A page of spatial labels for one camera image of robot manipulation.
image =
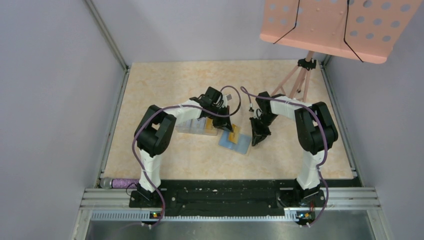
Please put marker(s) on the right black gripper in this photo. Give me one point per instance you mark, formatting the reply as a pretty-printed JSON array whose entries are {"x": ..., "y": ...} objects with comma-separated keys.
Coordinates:
[{"x": 258, "y": 135}]

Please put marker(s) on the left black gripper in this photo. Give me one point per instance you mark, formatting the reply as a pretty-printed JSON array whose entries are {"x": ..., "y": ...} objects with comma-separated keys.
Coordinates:
[{"x": 223, "y": 123}]

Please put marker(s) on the clear plastic card tray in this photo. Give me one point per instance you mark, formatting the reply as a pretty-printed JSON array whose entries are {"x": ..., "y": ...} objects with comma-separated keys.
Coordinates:
[{"x": 185, "y": 128}]

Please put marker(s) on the purple glitter microphone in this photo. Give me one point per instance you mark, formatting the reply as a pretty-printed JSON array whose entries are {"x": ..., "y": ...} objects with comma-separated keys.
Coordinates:
[{"x": 117, "y": 183}]

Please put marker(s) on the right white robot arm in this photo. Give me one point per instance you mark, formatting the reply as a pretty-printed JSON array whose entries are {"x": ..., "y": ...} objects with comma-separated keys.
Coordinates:
[{"x": 316, "y": 133}]

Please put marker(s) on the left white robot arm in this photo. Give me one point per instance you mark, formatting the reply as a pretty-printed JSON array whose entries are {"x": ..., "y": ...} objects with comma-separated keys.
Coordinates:
[{"x": 154, "y": 133}]

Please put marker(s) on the pink tripod stand legs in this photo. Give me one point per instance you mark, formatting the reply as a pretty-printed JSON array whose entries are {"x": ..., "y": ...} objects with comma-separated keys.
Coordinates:
[{"x": 301, "y": 84}]

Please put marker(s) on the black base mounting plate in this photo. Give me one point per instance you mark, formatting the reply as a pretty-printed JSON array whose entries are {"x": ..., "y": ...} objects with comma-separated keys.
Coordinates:
[{"x": 225, "y": 198}]

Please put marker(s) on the pink music stand desk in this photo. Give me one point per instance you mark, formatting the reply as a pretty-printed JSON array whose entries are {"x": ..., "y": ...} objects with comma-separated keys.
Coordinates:
[{"x": 364, "y": 30}]

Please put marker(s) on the aluminium frame rail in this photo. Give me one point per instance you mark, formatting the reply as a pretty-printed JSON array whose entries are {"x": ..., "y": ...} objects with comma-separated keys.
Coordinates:
[{"x": 351, "y": 214}]

